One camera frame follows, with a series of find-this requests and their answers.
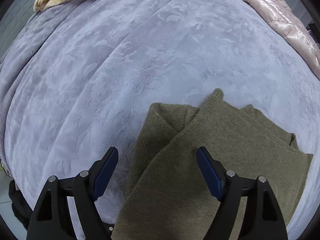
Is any olive green knit sweater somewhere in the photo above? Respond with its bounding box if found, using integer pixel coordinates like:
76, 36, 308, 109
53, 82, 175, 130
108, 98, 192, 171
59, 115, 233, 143
112, 89, 313, 239

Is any black bag on floor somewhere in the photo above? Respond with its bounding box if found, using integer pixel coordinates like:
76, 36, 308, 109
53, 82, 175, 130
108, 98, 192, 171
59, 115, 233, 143
8, 180, 33, 230

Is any lavender plush bed blanket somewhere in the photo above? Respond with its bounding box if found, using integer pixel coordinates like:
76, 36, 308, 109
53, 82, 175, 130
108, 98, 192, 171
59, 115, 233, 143
1, 0, 319, 239

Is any pink satin puffer jacket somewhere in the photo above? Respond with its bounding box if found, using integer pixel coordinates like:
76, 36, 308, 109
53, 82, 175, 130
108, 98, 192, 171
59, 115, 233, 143
242, 0, 319, 77

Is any grey quilted headboard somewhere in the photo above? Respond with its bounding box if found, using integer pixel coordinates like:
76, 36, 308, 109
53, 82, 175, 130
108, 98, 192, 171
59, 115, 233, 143
1, 0, 35, 56

